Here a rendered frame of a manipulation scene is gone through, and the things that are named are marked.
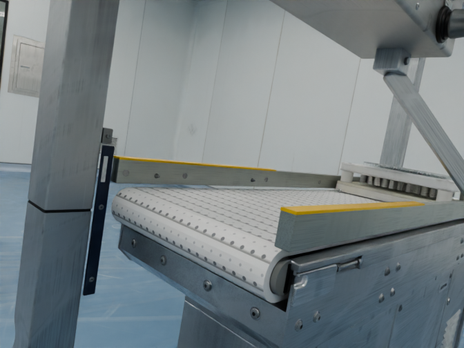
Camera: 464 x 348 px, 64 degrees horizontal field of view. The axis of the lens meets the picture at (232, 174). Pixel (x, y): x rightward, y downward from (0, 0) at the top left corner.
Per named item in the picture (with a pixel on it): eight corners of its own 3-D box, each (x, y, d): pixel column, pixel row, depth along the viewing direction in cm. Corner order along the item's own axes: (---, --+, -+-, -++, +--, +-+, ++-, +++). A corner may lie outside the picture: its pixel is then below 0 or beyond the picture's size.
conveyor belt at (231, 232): (258, 308, 31) (269, 251, 31) (108, 224, 48) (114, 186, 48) (500, 221, 130) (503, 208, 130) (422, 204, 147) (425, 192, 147)
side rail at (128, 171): (116, 183, 48) (119, 159, 48) (110, 180, 49) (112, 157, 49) (424, 190, 145) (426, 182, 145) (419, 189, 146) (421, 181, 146)
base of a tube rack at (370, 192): (447, 217, 74) (449, 205, 74) (335, 190, 90) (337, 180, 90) (471, 212, 92) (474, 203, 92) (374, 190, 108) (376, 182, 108)
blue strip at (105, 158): (84, 296, 49) (104, 146, 47) (81, 295, 49) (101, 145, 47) (95, 294, 50) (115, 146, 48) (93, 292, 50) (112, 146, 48)
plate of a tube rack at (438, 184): (453, 192, 73) (455, 181, 73) (339, 169, 90) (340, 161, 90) (476, 192, 91) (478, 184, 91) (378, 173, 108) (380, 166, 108)
